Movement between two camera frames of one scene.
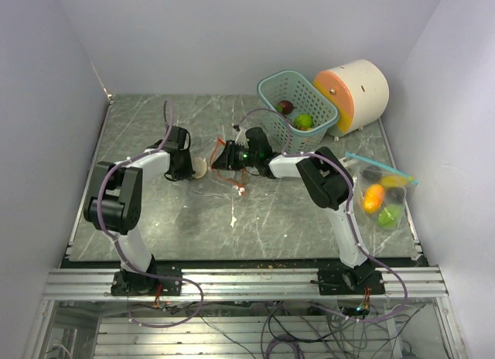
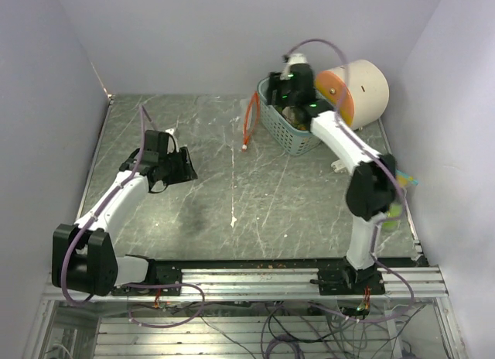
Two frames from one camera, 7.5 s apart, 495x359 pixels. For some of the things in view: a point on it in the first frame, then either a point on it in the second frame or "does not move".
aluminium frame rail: x=253 y=284 does not move
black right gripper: x=227 y=159 → x=273 y=87
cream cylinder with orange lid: x=359 y=89 does not move
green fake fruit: x=390 y=215 does not move
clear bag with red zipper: x=238 y=181 → x=251 y=118
